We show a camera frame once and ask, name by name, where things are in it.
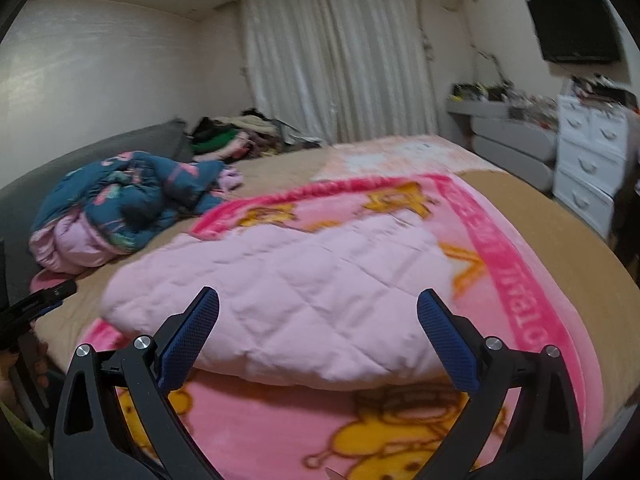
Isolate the pink quilted jacket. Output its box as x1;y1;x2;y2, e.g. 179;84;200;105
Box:
100;211;486;391

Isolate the green sleeve forearm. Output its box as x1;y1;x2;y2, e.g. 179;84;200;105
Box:
1;403;49;470

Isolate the pile of assorted clothes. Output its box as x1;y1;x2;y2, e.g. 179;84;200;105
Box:
186;108;323;164

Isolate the person's left hand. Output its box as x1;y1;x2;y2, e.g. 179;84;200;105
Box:
1;323;49;420

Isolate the grey headboard cushion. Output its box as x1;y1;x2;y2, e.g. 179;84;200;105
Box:
0;118;192;304

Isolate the blue floral quilted garment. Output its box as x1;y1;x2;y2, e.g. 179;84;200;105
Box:
28;151;243;275

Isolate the pink cartoon fleece blanket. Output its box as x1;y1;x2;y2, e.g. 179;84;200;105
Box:
84;174;604;479

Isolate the grey curved vanity desk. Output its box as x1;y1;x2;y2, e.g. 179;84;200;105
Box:
446;98;558;194

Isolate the white drawer chest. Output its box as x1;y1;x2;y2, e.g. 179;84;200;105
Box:
553;96;639;240

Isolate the peach white patterned towel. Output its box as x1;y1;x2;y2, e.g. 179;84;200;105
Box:
311;136;502;181

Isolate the white pleated curtain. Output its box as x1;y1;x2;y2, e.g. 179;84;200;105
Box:
241;0;438;144

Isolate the black wall television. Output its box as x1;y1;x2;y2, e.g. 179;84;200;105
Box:
526;0;622;65

